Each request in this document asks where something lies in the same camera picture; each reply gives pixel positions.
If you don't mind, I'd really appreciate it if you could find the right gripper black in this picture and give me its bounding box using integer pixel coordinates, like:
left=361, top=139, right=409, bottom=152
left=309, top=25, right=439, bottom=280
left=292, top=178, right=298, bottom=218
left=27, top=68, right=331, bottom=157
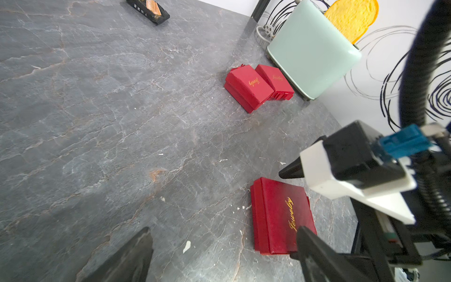
left=345, top=197, right=451, bottom=282

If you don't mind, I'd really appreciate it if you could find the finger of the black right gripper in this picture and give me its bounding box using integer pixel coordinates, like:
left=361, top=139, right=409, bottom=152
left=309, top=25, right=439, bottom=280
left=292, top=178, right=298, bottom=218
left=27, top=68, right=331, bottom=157
left=278, top=135, right=328, bottom=180

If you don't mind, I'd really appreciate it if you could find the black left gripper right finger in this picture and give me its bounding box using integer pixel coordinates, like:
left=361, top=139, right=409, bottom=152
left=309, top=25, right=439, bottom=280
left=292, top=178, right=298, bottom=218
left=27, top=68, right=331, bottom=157
left=290, top=226, right=371, bottom=282

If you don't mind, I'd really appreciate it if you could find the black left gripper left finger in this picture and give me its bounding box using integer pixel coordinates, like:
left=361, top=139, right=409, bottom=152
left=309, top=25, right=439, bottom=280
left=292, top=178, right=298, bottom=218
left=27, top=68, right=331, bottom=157
left=84, top=227, right=153, bottom=282

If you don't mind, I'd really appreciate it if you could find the red jewelry box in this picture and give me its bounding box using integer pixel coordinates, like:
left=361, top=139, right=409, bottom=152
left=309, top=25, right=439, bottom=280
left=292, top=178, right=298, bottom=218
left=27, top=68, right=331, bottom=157
left=250, top=177, right=317, bottom=255

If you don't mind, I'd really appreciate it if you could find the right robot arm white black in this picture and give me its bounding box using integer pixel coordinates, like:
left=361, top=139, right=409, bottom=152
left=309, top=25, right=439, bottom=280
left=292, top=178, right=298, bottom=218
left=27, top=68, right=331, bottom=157
left=279, top=1, right=451, bottom=282

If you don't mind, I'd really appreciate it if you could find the mint green toaster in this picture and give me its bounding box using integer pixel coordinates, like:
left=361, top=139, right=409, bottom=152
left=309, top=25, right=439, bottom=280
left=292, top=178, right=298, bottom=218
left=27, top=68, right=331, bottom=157
left=267, top=1, right=362, bottom=100

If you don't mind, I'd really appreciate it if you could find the yellow toast slice front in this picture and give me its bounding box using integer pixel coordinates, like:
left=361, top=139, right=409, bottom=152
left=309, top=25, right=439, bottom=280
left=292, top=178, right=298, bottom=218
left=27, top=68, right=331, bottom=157
left=324, top=0, right=379, bottom=44

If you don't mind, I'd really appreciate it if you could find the small black snack packet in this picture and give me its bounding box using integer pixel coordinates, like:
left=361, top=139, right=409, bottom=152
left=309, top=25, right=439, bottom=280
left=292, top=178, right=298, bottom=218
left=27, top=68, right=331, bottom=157
left=126, top=0, right=170, bottom=25

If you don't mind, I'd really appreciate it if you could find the black vertical frame post right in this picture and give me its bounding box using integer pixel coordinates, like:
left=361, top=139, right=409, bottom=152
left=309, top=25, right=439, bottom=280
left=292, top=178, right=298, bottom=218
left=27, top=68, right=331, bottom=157
left=251, top=0, right=271, bottom=22

